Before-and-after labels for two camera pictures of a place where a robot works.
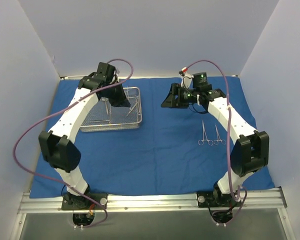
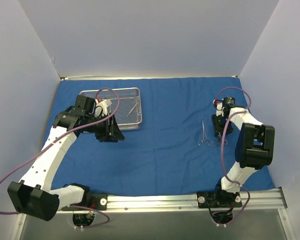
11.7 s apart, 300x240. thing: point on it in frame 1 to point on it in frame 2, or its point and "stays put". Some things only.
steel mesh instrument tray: (104, 116) stays put
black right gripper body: (175, 95) to (220, 128)
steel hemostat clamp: (205, 137) stays put
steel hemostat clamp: (216, 142) stays put
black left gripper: (117, 97) to (109, 130)
